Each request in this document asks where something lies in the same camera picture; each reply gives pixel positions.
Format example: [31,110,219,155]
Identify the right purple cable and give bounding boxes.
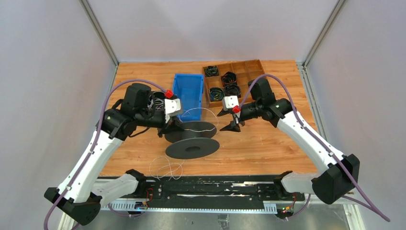
[234,73,391,223]

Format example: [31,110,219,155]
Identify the rolled tie orange pattern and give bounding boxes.
[220,71,237,86]

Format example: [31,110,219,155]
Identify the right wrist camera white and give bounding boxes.
[222,95,239,112]

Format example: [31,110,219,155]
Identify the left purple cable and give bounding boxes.
[43,79,173,230]

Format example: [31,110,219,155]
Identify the dark grey cable spool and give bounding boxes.
[165,121,220,160]

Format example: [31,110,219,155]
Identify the rolled tie dark floral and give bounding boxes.
[224,83,241,97]

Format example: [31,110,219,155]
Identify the blue plastic bin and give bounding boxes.
[172,73,204,122]

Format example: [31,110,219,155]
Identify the black plastic bin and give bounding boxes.
[147,91,166,111]

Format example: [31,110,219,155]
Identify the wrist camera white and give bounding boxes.
[164,98,183,123]
[222,95,239,112]

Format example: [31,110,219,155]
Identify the purple cable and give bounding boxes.
[43,79,173,230]
[234,73,391,223]

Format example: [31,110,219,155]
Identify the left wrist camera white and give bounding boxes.
[164,98,183,123]

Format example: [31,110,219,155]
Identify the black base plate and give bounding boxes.
[146,175,305,210]

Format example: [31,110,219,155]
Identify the wooden compartment tray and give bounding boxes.
[202,59,265,108]

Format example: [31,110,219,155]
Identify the rolled tie green pattern back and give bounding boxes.
[203,66,219,77]

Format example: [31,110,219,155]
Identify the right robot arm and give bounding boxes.
[218,78,360,204]

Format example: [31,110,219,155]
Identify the rolled tie yellow green front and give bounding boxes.
[209,87,225,102]

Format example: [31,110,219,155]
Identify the aluminium frame rail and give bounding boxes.
[68,177,358,214]

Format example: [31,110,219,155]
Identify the white wire cable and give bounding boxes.
[148,107,219,181]

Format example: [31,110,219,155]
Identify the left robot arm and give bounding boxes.
[44,80,183,226]

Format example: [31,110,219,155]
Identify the white wires in black bin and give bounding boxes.
[149,95,166,112]

